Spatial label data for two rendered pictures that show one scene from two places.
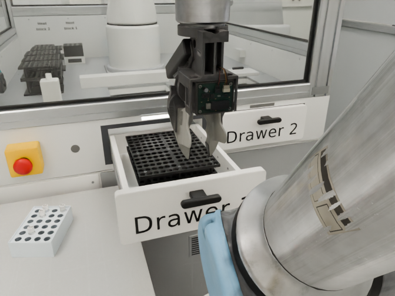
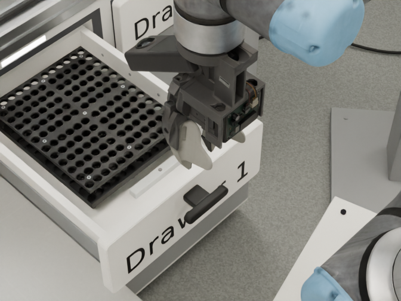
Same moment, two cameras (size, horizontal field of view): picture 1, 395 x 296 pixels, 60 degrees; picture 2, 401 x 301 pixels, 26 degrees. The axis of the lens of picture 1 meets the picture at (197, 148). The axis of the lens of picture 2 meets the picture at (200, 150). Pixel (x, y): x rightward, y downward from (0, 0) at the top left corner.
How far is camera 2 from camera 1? 0.65 m
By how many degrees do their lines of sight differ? 32
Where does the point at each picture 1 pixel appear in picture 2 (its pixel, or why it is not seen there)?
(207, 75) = (237, 103)
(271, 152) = not seen: hidden behind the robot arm
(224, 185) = (219, 165)
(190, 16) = (212, 48)
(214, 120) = not seen: hidden behind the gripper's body
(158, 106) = (22, 32)
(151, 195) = (143, 224)
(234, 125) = (143, 9)
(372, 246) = not seen: outside the picture
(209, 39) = (240, 70)
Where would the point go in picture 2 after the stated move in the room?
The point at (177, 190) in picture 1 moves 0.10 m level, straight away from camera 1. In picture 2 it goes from (170, 201) to (133, 151)
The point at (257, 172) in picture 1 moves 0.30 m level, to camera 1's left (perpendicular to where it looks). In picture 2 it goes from (254, 130) to (47, 212)
